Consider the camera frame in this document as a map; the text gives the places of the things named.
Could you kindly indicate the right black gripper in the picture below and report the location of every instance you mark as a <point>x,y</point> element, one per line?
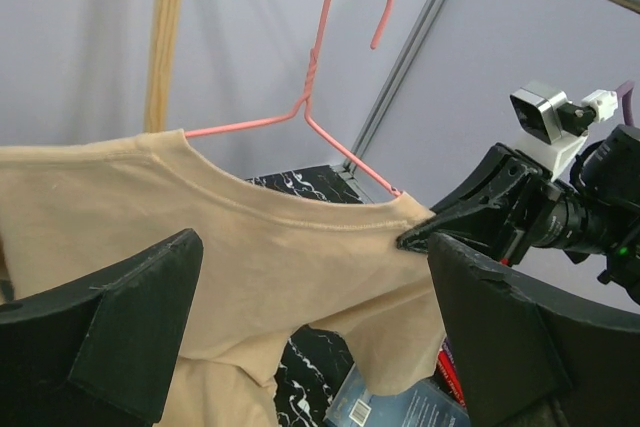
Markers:
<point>500,209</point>

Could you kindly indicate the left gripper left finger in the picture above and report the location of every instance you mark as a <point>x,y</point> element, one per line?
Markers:
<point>102,348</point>

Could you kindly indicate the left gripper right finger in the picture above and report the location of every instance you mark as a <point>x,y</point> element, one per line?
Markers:
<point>528,353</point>

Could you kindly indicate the beige t shirt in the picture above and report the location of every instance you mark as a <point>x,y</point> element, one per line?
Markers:
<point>272,263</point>

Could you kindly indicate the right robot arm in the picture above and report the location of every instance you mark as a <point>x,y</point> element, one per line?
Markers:
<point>598,213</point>

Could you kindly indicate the wooden hanger stand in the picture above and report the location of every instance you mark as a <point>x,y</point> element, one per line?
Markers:
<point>164,32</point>

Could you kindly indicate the purple and red book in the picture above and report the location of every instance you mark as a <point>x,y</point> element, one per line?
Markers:
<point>446,366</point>

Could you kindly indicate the dark blue book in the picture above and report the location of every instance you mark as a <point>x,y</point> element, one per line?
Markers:
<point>422,405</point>

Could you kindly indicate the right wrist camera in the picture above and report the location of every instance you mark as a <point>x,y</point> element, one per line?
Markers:
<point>554,128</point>

